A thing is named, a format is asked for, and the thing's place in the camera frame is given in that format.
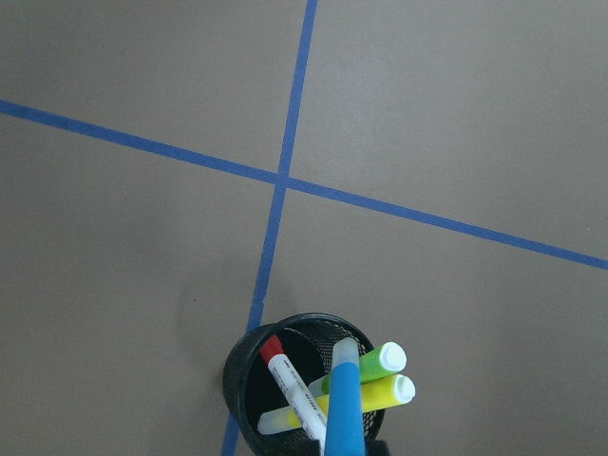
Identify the white marker red cap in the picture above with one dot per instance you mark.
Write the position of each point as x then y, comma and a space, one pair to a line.
299, 398

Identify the blue highlighter pen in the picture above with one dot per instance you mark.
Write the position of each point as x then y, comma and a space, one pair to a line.
345, 429

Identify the green highlighter pen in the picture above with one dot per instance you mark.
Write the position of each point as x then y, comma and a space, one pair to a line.
380, 363

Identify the black mesh pen cup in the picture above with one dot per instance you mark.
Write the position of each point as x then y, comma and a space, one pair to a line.
249, 389

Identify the yellow highlighter pen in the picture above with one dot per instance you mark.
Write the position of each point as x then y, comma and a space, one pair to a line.
389, 392

